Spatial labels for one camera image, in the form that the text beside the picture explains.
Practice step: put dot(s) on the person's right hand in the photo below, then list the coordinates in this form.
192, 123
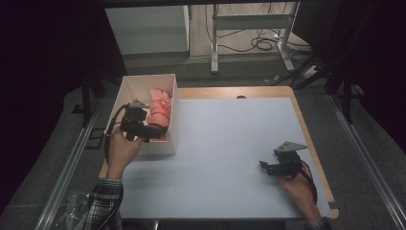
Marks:
300, 191

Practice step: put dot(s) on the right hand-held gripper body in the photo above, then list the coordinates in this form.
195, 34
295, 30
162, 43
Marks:
288, 159

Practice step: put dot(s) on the black metal stand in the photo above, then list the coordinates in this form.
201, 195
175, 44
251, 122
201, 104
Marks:
86, 96
346, 99

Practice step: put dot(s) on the white cabinet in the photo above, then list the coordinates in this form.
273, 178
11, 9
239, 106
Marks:
146, 30

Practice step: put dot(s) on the white box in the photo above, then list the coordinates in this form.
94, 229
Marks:
134, 87

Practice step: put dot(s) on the clear plastic bag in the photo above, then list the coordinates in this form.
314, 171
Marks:
72, 207

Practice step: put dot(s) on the pink cloth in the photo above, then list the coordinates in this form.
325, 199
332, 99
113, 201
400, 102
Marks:
159, 110

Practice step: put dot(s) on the white table mat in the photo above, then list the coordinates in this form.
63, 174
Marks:
223, 153

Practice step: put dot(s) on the metal floor rail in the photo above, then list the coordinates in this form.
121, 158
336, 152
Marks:
63, 179
367, 153

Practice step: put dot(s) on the white power strip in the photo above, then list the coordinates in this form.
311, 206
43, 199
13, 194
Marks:
310, 72

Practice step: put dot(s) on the person's left hand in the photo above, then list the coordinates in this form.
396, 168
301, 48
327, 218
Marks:
121, 153

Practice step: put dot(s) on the white metal desk frame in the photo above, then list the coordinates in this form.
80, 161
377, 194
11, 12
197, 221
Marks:
249, 21

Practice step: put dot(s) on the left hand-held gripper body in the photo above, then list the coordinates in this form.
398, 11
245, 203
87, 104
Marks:
132, 119

